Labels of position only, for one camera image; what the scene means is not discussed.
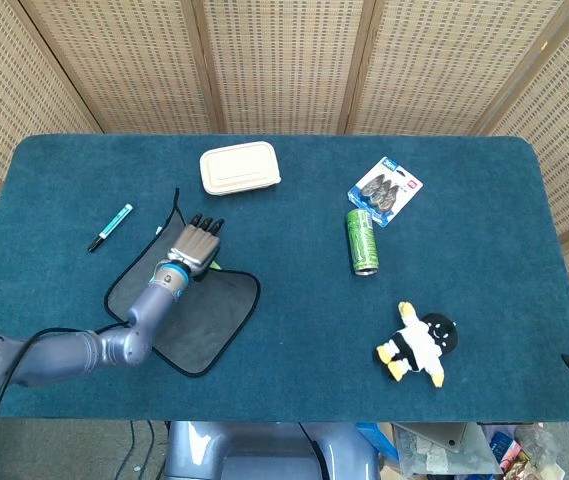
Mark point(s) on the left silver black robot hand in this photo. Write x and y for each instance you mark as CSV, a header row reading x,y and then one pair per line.
x,y
196,247

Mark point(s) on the dark grey cloth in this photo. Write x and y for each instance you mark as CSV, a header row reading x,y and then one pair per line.
x,y
204,325

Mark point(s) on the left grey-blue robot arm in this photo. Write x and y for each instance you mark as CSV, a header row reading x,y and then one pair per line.
x,y
114,345

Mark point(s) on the green white marker pen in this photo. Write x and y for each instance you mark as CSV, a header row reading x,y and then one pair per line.
x,y
114,225

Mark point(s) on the beige lidded food container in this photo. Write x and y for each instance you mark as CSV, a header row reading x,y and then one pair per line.
x,y
239,167

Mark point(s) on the red snack pack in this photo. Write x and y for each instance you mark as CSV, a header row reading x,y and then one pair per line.
x,y
514,457

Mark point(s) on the blue carpet table cover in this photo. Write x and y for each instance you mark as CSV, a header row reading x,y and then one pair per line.
x,y
314,325

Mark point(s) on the clear plastic bag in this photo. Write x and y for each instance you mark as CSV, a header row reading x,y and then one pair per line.
x,y
444,460

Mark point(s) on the green energy drink can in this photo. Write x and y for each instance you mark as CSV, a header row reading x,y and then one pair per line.
x,y
362,242

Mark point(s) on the black white plush doll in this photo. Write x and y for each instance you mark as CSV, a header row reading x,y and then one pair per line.
x,y
419,340

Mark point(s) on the woven bamboo screen panel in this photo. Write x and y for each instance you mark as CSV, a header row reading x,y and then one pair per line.
x,y
564,125
129,65
284,65
439,65
4,90

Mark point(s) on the binder clips blister pack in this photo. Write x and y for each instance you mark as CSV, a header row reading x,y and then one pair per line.
x,y
384,187

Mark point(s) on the grey-blue robot torso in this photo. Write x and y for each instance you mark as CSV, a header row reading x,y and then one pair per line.
x,y
264,450

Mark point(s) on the blue cardboard box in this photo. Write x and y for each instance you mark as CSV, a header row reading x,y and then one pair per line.
x,y
374,437

